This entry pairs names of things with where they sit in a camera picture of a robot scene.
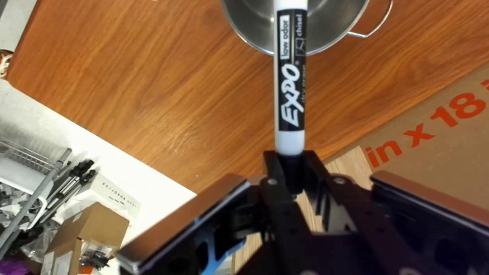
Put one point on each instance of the purple object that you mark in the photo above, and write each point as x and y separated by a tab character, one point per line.
12	268

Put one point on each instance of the small brown cardboard box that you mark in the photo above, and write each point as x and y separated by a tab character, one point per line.
88	230

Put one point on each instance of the black folded tripod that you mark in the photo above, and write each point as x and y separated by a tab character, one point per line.
69	186

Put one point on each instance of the white labelled paper box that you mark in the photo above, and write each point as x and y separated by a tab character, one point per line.
118	199

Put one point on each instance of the grey metal rod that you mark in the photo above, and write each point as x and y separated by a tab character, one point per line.
35	199

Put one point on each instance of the silver steel pot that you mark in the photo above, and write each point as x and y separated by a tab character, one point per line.
249	21

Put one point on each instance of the black Expo marker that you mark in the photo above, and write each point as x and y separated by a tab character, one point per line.
290	93

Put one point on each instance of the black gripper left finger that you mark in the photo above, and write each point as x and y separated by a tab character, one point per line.
276	215

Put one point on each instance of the orange and white sneaker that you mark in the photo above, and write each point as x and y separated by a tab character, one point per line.
3	63

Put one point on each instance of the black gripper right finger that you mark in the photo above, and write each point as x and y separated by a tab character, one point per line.
345	219

